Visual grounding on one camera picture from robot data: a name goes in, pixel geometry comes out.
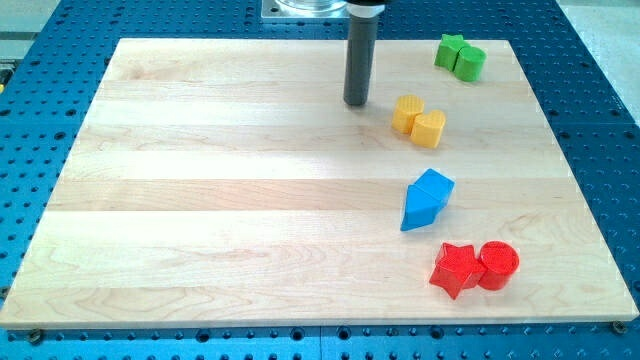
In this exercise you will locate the yellow heart block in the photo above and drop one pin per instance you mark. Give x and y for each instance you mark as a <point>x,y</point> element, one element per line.
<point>428,128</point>

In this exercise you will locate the right board clamp bolt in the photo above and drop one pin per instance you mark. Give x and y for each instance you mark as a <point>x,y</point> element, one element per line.
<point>619,327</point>

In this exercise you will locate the red star block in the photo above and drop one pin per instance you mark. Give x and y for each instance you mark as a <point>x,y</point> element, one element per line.
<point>456,269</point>

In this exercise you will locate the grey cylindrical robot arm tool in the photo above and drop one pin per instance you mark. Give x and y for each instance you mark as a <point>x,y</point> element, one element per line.
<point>362,35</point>

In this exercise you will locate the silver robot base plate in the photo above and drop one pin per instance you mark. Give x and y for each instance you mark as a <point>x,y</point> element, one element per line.
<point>303,9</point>

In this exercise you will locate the blue triangle block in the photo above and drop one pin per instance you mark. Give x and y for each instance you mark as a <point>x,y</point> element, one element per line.
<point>422,207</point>

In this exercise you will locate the green cylinder block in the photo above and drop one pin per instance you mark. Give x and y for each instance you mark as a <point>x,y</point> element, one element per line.
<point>469,63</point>

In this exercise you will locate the left board clamp bolt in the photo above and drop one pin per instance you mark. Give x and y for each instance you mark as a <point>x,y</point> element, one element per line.
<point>35,336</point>

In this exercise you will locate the green star block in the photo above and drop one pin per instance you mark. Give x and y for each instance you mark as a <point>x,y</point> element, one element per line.
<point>448,51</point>

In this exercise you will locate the yellow hexagon block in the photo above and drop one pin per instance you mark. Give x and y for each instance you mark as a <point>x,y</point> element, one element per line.
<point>407,108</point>

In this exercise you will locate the board clamp bolt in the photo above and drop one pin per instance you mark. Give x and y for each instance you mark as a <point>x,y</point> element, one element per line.
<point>35,336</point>
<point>619,327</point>

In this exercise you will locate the blue cube block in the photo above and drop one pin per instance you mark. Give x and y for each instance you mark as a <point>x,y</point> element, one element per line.
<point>436,185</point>

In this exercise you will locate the red cylinder block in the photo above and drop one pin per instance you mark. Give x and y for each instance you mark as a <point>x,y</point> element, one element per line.
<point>501,261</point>

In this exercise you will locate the wooden board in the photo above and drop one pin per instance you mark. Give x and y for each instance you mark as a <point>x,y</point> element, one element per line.
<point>223,183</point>

